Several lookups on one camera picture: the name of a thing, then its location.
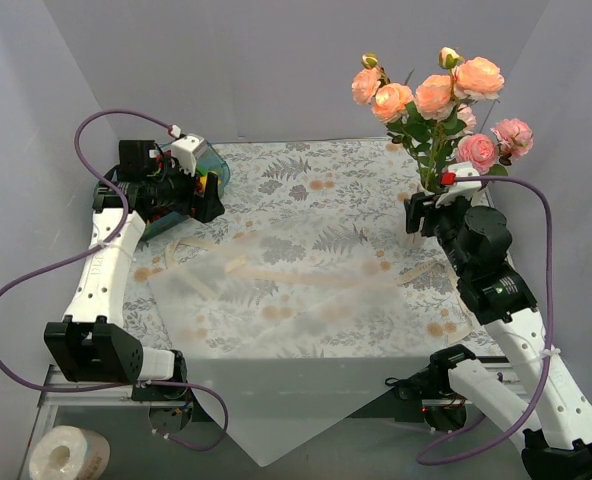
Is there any peach rose stem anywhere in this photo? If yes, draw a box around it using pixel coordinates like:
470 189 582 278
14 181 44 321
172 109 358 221
351 53 422 174

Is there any pink artificial flower bouquet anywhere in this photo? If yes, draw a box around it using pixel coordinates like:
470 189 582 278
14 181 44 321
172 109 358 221
409 47 505 192

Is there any pink rose stem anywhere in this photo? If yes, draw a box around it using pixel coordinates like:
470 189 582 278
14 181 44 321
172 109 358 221
457 105 477 135
456 118 534 175

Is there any white paper bouquet wrap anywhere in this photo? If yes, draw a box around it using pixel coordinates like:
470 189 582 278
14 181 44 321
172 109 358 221
149 230 425 466

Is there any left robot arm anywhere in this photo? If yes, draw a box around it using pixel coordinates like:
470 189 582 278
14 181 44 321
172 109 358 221
44 135 230 400

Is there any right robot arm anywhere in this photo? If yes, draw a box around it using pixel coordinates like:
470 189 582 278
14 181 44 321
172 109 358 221
385 193 592 479

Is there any white ribbed ceramic vase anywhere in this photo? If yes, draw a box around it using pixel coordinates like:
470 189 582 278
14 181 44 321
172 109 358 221
398 184 443 250

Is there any white cup brown lid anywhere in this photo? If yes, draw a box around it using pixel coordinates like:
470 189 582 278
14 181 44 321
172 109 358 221
467 178 489 206

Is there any floral patterned table mat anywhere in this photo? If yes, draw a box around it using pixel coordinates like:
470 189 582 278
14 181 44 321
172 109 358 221
110 137 537 361

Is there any teal plastic fruit tray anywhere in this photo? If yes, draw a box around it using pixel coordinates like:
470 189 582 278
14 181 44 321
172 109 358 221
92 143 230 240

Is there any white paper roll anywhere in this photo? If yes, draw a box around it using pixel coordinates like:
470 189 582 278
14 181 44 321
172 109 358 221
28 425 110 480

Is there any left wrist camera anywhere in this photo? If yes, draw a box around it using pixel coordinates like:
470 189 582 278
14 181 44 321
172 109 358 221
170 135 208 176

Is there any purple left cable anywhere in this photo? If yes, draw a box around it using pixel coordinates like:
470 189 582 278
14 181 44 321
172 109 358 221
0 109 230 450

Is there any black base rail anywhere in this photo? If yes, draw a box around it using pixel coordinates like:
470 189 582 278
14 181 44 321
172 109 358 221
144 356 452 430

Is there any aluminium frame rail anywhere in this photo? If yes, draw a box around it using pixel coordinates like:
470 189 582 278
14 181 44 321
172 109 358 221
38 357 527 407

